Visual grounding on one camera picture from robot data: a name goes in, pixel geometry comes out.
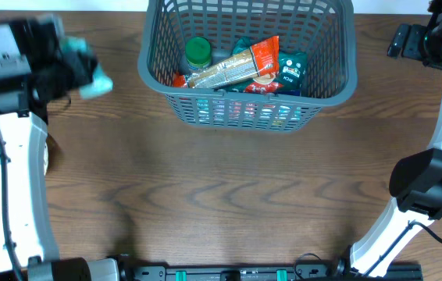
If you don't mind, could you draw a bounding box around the grey plastic basket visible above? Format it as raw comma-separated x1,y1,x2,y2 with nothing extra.
138,0,358,132

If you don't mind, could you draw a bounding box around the light teal snack packet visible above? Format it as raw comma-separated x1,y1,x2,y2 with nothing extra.
60,37,113,99

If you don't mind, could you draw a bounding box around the Kleenex tissue multipack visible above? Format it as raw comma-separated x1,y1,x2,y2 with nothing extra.
195,91,308,130

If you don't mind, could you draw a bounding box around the red spaghetti packet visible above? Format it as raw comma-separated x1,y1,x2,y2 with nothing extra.
173,36,279,89

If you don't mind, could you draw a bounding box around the green lid jar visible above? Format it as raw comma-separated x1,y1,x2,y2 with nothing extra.
185,37,212,71

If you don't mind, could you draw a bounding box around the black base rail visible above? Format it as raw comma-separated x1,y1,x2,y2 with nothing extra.
107,253,425,281

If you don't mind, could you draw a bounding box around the green coffee mix bag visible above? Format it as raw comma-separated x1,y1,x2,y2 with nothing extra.
224,52,308,96

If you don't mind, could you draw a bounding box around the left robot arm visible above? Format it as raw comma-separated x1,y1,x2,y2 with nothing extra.
0,15,98,280

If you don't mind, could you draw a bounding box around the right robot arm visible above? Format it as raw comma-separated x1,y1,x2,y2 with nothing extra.
336,0,442,278

